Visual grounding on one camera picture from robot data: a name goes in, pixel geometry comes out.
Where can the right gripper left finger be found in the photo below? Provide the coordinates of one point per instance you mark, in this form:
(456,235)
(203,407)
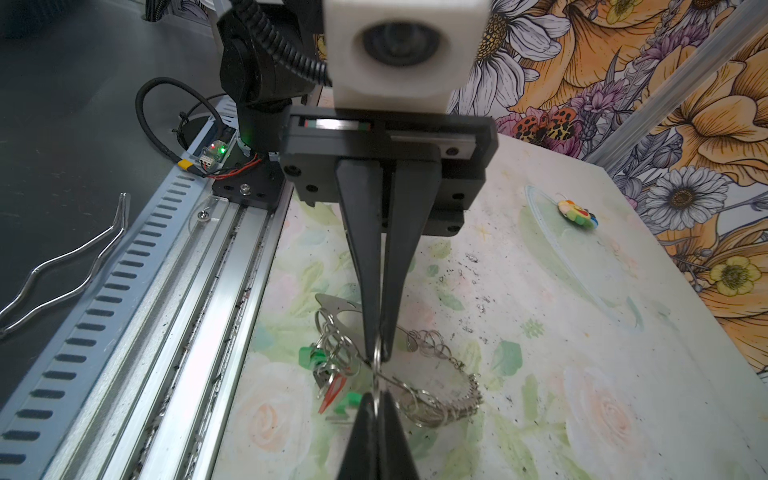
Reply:
(360,459)

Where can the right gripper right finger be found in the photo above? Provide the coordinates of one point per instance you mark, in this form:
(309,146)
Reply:
(394,458)

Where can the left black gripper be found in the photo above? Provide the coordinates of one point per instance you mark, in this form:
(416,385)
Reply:
(323,146)

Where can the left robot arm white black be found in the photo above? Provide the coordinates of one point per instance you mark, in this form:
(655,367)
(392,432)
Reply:
(274,58)

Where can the colourful small toy ball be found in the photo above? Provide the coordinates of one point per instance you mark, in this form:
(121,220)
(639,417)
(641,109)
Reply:
(577,215)

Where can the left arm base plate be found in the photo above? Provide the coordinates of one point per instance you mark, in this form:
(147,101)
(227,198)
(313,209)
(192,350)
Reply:
(250,180)

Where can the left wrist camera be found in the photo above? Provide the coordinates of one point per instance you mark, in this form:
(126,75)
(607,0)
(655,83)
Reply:
(401,56)

